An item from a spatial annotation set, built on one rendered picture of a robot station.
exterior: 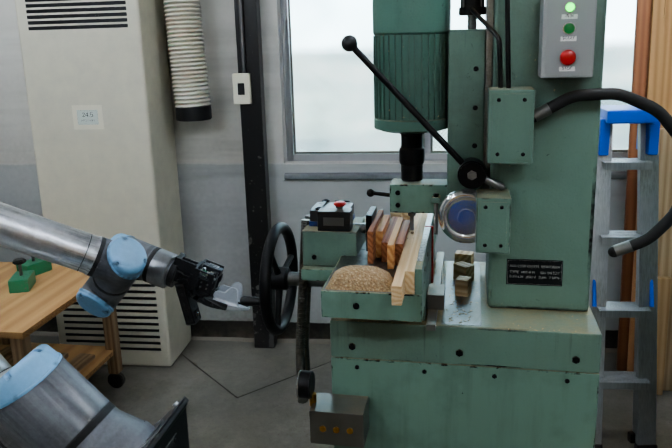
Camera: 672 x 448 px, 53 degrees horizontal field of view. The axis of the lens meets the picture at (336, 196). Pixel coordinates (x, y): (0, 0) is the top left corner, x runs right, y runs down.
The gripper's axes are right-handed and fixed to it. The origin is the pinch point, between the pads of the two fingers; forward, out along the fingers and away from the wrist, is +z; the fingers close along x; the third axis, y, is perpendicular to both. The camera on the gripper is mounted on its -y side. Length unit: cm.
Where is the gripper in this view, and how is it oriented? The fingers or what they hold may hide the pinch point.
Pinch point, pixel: (243, 309)
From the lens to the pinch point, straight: 170.7
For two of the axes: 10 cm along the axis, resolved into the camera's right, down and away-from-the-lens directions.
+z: 9.3, 3.5, -1.0
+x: 1.9, -2.3, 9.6
